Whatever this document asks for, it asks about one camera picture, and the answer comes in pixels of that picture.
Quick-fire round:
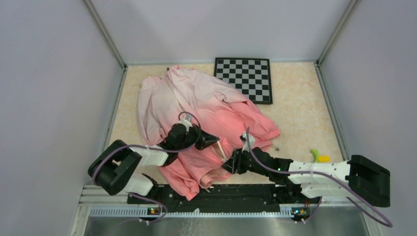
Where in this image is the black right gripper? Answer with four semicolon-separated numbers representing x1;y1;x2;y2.
221;147;270;177

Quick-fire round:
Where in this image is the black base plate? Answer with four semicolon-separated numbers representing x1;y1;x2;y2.
127;184;322;214

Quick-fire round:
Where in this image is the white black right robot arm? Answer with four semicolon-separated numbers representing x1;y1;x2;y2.
222;147;390;207

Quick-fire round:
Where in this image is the aluminium frame rail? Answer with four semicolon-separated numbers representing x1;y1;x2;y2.
70;185;388;236

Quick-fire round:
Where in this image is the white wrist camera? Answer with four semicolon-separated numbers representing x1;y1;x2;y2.
239;132;255;152
178;119;193;132

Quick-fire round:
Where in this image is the black white checkerboard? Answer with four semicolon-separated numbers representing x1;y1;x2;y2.
214;57;273;105

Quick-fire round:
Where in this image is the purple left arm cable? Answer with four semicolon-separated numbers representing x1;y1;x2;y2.
91;111;203;225

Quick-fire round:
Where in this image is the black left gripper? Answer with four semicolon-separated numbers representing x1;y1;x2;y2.
176;123;219;151

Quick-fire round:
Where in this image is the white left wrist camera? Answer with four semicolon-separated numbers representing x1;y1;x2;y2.
178;119;193;132

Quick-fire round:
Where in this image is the pink zip-up jacket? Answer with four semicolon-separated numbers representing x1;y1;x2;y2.
137;67;280;200

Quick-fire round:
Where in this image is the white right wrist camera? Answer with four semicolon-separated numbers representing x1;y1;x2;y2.
239;132;255;152

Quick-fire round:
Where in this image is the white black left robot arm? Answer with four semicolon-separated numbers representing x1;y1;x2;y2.
88;122;220;203

